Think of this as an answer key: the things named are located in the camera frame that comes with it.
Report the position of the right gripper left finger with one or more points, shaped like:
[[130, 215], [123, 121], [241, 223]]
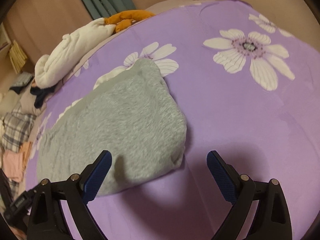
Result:
[[79, 189]]

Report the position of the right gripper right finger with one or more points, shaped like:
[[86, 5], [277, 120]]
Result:
[[238, 189]]

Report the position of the grey fleece sweatpants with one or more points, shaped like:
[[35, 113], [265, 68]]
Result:
[[133, 116]]

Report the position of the peach folded clothes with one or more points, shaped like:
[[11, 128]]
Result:
[[15, 164]]

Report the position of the grey plaid pillow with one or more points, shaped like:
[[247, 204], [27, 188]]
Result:
[[17, 128]]

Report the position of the beige pillow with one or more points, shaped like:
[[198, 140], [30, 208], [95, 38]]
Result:
[[27, 101]]

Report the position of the dark navy garment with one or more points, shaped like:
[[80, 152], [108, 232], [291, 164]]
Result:
[[41, 95]]

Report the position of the purple floral bed sheet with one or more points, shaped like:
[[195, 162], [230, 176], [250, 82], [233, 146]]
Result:
[[249, 94]]

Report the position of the orange plush cloth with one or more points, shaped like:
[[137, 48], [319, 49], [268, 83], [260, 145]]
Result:
[[125, 19]]

